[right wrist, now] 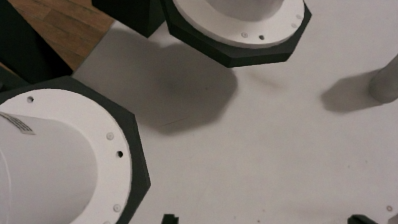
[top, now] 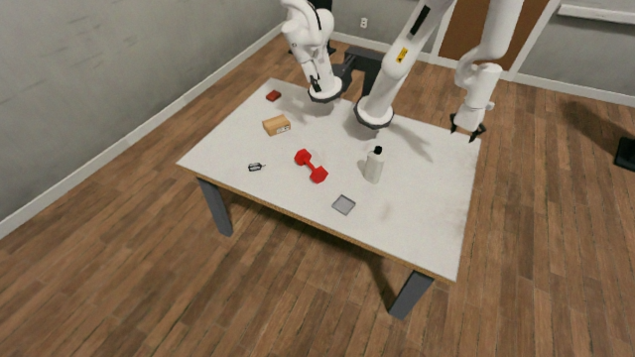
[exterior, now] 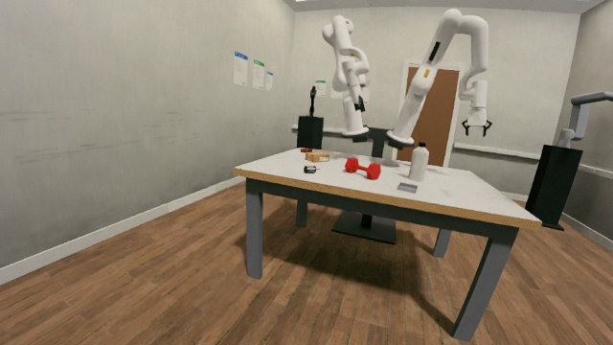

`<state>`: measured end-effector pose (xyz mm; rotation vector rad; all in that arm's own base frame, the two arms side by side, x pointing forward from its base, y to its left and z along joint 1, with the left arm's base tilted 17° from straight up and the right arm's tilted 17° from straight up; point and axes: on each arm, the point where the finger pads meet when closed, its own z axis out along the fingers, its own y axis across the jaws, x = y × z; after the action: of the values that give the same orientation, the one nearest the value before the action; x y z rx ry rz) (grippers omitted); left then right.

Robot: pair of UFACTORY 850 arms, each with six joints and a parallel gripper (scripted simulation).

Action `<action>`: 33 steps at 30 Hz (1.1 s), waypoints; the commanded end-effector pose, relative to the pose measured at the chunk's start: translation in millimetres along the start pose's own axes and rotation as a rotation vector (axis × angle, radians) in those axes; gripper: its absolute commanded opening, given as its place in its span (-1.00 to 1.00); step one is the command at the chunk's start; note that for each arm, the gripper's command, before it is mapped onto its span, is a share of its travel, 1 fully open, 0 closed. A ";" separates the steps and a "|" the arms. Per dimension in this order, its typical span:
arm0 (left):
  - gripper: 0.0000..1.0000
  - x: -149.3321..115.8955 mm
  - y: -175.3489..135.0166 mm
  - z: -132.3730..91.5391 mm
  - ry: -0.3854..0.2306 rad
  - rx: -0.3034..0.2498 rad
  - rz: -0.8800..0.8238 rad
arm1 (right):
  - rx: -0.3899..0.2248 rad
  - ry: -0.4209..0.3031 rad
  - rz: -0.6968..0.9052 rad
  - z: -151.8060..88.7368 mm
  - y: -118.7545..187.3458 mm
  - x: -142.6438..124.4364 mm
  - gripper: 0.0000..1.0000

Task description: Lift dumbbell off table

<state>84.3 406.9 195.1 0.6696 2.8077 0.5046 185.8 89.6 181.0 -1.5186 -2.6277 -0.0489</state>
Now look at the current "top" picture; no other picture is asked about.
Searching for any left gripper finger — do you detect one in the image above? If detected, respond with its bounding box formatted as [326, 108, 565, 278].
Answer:
[449, 113, 457, 134]
[468, 122, 487, 143]

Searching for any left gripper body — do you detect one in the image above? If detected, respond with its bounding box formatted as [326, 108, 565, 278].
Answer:
[453, 102, 485, 132]

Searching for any red dumbbell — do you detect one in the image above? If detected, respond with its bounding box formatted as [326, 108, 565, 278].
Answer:
[294, 149, 328, 184]

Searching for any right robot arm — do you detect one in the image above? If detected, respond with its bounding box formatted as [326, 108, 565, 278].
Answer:
[280, 0, 341, 99]

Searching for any small brown cardboard box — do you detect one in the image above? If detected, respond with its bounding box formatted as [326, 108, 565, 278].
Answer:
[262, 114, 291, 137]

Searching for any white bottle with black cap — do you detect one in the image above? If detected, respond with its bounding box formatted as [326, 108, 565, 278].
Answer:
[363, 146, 386, 184]

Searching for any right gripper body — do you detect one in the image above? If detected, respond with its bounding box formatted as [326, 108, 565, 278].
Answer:
[300, 59, 318, 83]

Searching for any small red-brown block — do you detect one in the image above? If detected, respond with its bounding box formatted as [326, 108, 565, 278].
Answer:
[265, 90, 282, 102]

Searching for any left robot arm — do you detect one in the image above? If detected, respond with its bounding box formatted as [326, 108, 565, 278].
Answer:
[357, 0, 524, 125]

